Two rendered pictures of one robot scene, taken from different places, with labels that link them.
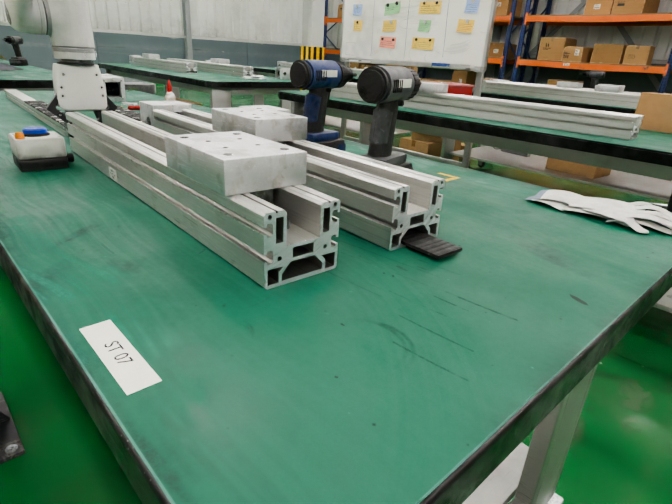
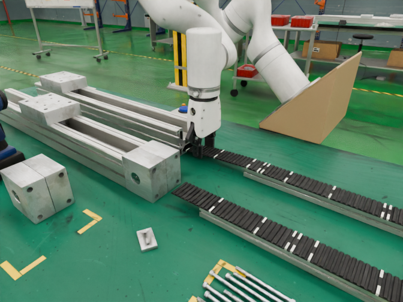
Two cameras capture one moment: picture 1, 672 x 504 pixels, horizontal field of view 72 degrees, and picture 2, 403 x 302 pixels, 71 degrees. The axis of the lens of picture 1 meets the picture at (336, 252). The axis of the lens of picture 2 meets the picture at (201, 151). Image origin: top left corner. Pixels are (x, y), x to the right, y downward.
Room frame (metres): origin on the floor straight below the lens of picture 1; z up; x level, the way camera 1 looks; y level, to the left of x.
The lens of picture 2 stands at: (1.80, 0.46, 1.20)
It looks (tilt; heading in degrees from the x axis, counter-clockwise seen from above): 29 degrees down; 168
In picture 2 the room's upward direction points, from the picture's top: straight up
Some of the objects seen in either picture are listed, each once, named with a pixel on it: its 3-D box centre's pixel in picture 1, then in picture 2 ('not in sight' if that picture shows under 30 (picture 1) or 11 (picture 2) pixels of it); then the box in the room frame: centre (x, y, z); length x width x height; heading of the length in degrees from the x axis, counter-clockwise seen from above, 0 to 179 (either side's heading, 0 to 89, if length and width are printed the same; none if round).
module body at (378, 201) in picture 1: (258, 156); (54, 126); (0.89, 0.16, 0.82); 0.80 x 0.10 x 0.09; 42
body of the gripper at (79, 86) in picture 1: (79, 84); (203, 112); (1.11, 0.60, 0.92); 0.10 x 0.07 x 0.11; 132
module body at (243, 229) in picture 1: (161, 167); (104, 109); (0.77, 0.30, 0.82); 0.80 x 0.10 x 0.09; 42
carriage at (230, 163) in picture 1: (233, 169); (64, 84); (0.58, 0.14, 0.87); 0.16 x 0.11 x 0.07; 42
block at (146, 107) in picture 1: (162, 122); (156, 168); (1.22, 0.46, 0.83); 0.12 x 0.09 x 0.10; 132
